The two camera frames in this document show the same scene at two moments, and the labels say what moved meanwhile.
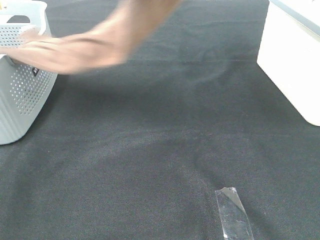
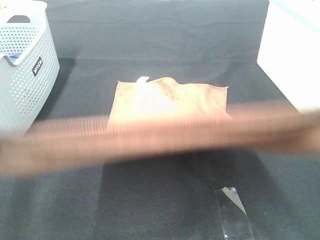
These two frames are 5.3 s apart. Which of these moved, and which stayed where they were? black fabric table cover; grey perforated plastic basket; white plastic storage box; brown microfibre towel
Moved: brown microfibre towel
Stayed: grey perforated plastic basket; white plastic storage box; black fabric table cover
